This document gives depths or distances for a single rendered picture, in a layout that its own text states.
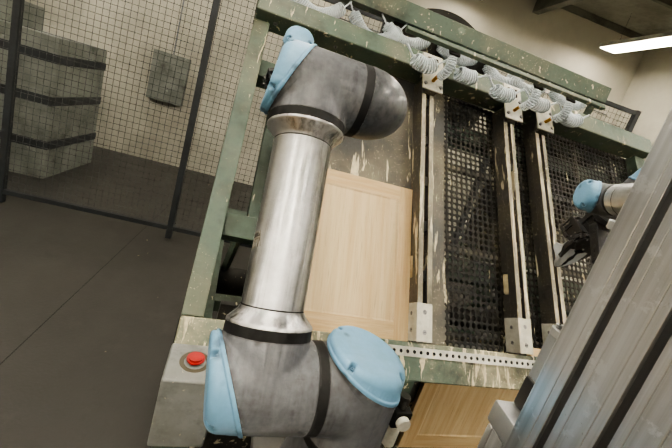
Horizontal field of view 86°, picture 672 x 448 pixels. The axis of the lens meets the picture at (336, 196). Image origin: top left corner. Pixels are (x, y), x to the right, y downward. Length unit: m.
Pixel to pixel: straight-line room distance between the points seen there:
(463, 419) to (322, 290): 1.05
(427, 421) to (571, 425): 1.51
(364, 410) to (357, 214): 0.90
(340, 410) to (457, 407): 1.46
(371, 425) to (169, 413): 0.55
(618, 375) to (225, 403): 0.38
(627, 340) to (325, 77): 0.43
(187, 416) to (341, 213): 0.75
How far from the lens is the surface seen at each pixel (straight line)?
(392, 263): 1.36
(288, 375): 0.48
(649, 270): 0.40
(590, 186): 1.01
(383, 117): 0.56
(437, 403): 1.88
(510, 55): 2.46
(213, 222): 1.17
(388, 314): 1.33
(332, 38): 1.59
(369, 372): 0.50
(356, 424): 0.53
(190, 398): 0.95
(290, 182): 0.49
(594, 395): 0.42
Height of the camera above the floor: 1.56
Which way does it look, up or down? 13 degrees down
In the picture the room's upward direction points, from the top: 17 degrees clockwise
